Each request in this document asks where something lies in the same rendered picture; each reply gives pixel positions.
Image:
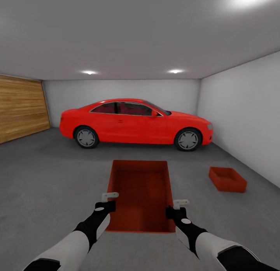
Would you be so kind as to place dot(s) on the storage box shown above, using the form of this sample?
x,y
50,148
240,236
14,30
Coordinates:
x,y
236,183
144,194

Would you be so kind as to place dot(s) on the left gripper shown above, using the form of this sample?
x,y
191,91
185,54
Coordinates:
x,y
110,204

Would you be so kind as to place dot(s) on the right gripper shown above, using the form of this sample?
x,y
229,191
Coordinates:
x,y
171,213

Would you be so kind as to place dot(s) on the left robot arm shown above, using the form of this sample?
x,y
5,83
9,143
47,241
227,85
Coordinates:
x,y
69,254

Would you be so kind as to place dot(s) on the garage door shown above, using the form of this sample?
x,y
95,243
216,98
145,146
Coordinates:
x,y
22,108

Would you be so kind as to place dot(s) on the car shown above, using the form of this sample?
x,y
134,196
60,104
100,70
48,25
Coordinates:
x,y
134,121

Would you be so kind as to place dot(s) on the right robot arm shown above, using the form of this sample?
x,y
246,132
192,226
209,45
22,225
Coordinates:
x,y
215,253

